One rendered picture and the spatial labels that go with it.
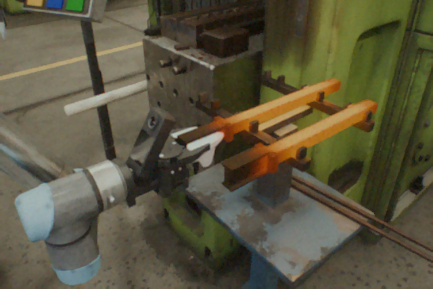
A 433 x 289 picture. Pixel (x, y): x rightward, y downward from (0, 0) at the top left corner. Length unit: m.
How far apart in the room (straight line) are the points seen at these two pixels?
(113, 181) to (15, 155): 0.18
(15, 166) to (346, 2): 0.82
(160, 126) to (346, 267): 1.31
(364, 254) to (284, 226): 0.97
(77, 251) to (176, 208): 1.09
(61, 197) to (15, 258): 1.34
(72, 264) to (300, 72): 0.78
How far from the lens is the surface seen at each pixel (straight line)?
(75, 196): 0.59
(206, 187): 0.99
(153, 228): 1.84
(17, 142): 0.70
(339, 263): 1.77
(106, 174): 0.61
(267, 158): 0.63
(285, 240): 0.87
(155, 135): 0.60
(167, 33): 1.34
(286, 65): 1.15
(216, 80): 1.11
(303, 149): 0.66
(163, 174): 0.64
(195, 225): 1.62
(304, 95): 0.85
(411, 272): 1.84
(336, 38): 1.04
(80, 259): 0.66
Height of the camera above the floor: 1.31
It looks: 31 degrees down
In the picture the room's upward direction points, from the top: straight up
